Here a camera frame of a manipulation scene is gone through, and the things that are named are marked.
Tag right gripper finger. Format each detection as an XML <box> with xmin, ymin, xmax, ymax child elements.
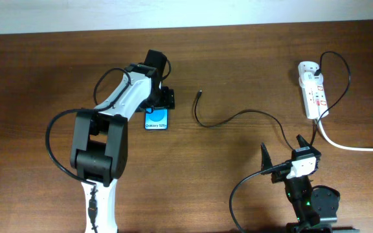
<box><xmin>296</xmin><ymin>135</ymin><xmax>311</xmax><ymax>150</ymax></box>
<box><xmin>260</xmin><ymin>143</ymin><xmax>273</xmax><ymax>175</ymax></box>

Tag blue Galaxy smartphone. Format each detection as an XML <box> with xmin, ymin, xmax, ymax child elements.
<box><xmin>144</xmin><ymin>109</ymin><xmax>169</xmax><ymax>130</ymax></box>

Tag black USB charging cable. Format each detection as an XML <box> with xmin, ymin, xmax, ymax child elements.
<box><xmin>193</xmin><ymin>50</ymin><xmax>352</xmax><ymax>151</ymax></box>

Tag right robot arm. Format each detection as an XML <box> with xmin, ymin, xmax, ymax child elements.
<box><xmin>260</xmin><ymin>135</ymin><xmax>340</xmax><ymax>232</ymax></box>

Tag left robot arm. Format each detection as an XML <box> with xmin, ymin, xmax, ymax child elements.
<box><xmin>70</xmin><ymin>50</ymin><xmax>175</xmax><ymax>232</ymax></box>

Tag white power strip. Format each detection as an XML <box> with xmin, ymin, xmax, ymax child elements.
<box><xmin>298</xmin><ymin>61</ymin><xmax>328</xmax><ymax>120</ymax></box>

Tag right camera black cable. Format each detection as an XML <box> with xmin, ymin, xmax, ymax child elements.
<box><xmin>229</xmin><ymin>161</ymin><xmax>293</xmax><ymax>233</ymax></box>

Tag camera black cable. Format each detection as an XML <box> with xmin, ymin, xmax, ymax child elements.
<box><xmin>45</xmin><ymin>58</ymin><xmax>172</xmax><ymax>233</ymax></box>
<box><xmin>229</xmin><ymin>161</ymin><xmax>293</xmax><ymax>233</ymax></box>

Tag white power strip cord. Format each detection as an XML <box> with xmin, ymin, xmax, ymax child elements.
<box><xmin>316</xmin><ymin>118</ymin><xmax>373</xmax><ymax>154</ymax></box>

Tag white USB wall charger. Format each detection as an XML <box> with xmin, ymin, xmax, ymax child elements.
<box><xmin>299</xmin><ymin>71</ymin><xmax>323</xmax><ymax>88</ymax></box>

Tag left camera black cable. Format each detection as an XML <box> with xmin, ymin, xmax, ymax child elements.
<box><xmin>45</xmin><ymin>58</ymin><xmax>172</xmax><ymax>233</ymax></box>

